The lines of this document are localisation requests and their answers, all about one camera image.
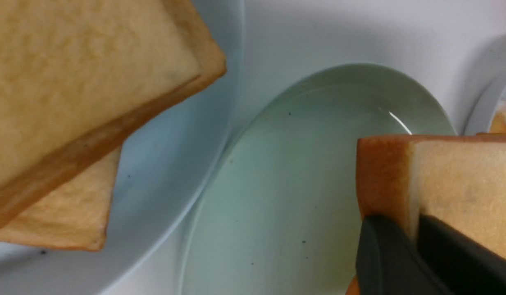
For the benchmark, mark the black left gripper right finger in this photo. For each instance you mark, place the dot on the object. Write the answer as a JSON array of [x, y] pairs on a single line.
[[463, 265]]

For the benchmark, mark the mint green plate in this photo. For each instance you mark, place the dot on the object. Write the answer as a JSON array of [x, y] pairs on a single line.
[[280, 216]]

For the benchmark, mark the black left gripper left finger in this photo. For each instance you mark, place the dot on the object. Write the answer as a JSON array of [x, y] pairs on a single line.
[[388, 264]]

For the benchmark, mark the light blue bread plate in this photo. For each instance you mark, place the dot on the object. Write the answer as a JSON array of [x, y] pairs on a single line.
[[163, 169]]

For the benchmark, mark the left fried egg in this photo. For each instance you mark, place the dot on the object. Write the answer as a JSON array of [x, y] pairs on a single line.
[[498, 124]]

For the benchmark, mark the toast slice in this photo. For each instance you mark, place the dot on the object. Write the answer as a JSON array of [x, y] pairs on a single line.
[[461, 180], [72, 217], [77, 77]]

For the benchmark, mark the grey egg plate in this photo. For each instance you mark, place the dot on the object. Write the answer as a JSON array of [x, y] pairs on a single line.
[[485, 86]]

